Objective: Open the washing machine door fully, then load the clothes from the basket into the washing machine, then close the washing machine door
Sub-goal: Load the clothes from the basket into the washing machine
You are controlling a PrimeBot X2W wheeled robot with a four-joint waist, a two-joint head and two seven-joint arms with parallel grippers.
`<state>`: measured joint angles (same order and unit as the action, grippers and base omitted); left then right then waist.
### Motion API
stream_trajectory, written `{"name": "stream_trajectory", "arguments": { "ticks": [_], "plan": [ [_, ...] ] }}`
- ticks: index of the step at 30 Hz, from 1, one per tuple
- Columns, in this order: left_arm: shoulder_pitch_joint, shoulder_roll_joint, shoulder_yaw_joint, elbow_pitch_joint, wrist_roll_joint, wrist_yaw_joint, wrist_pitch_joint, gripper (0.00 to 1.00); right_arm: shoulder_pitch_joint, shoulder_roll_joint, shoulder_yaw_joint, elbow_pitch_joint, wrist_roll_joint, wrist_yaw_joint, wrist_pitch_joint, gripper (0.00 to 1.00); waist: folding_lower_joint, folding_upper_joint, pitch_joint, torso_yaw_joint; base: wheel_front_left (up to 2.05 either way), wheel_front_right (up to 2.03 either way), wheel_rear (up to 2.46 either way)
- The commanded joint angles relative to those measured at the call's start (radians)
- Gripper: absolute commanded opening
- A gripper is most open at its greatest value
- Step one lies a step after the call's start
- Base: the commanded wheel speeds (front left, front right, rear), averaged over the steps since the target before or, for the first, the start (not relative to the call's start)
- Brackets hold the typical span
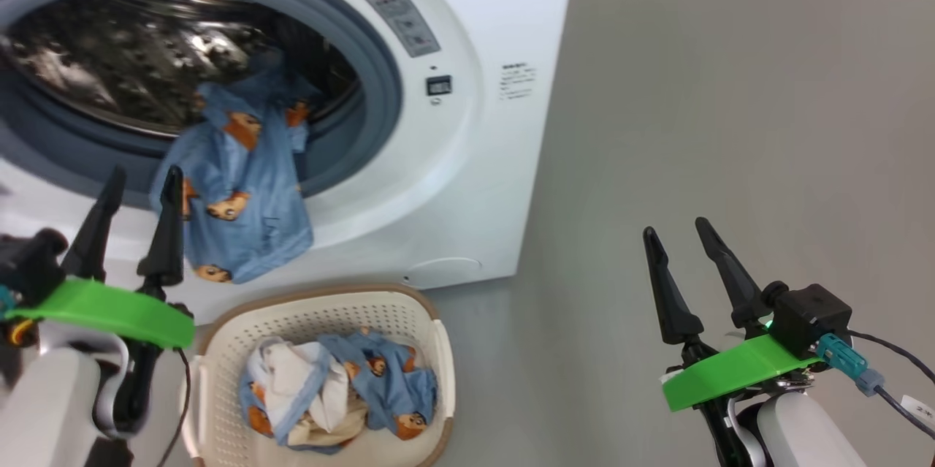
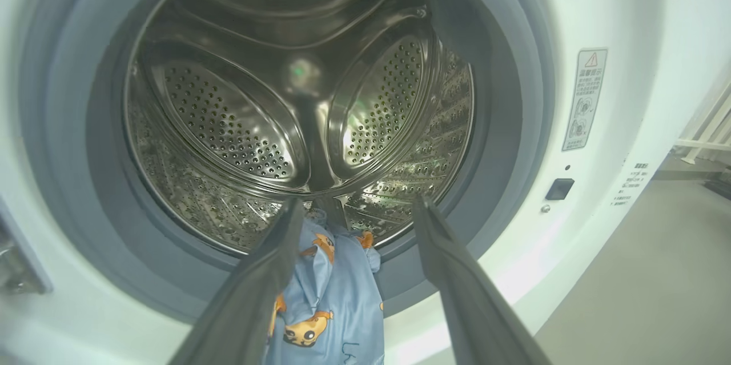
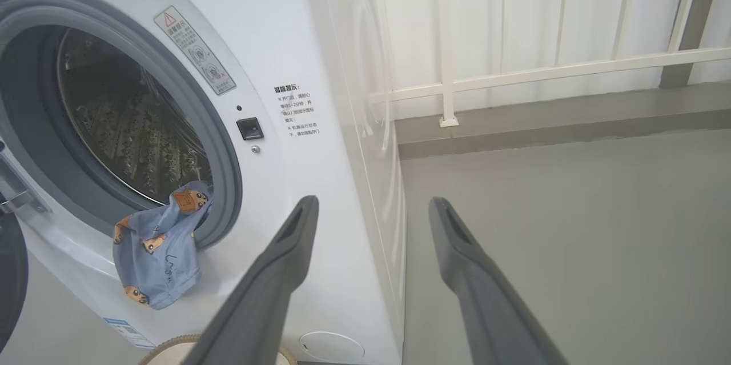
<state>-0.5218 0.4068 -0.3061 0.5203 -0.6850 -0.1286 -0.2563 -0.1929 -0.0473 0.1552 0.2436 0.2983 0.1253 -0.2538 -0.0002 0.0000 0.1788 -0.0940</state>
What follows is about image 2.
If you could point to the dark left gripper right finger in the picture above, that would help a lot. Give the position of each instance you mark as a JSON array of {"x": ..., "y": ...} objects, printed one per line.
[{"x": 462, "y": 296}]

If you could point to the white front-load washing machine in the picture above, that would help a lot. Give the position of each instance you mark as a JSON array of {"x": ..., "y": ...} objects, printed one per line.
[{"x": 628, "y": 39}]

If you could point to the blue cartoon print garment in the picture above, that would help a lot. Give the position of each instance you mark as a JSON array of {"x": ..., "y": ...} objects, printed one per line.
[{"x": 337, "y": 296}]

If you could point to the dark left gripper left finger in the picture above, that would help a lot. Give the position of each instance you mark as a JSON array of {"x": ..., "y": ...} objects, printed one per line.
[{"x": 257, "y": 285}]

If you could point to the grey warning label sticker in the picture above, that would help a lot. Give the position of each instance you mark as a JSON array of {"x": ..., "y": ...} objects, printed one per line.
[{"x": 585, "y": 99}]

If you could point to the white metal rack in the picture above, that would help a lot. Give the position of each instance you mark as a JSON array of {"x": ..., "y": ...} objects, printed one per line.
[{"x": 711, "y": 125}]

